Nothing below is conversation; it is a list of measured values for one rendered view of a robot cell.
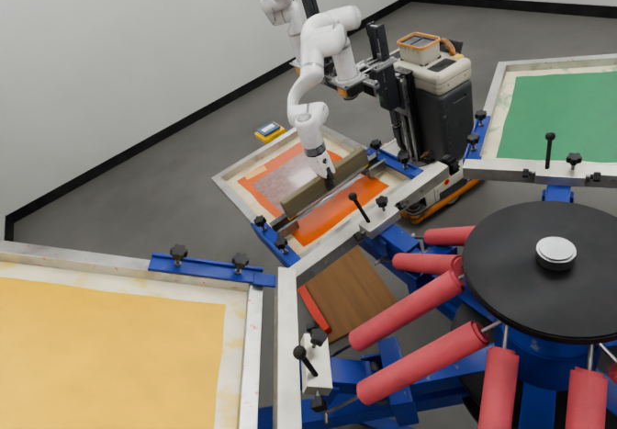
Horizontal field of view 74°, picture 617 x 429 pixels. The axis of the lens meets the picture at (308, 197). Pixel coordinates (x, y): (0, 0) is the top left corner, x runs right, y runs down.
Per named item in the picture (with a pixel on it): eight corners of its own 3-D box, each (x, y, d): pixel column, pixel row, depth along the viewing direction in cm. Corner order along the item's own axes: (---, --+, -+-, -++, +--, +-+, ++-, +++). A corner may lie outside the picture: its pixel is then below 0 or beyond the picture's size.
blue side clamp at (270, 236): (256, 235, 160) (250, 223, 155) (267, 229, 161) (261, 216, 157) (295, 279, 138) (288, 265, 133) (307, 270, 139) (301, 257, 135)
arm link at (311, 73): (327, 73, 148) (327, 127, 143) (294, 79, 153) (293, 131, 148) (319, 60, 141) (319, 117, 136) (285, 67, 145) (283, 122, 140)
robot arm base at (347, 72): (356, 66, 203) (349, 36, 193) (371, 72, 193) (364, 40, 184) (330, 80, 199) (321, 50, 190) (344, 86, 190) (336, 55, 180)
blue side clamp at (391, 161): (365, 163, 175) (362, 150, 170) (374, 156, 176) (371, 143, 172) (416, 191, 152) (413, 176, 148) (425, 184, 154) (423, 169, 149)
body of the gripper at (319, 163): (330, 146, 139) (339, 172, 146) (315, 137, 147) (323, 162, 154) (313, 158, 137) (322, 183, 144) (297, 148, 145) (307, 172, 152)
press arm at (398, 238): (370, 235, 135) (367, 225, 132) (384, 225, 137) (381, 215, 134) (407, 264, 122) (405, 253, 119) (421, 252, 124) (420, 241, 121)
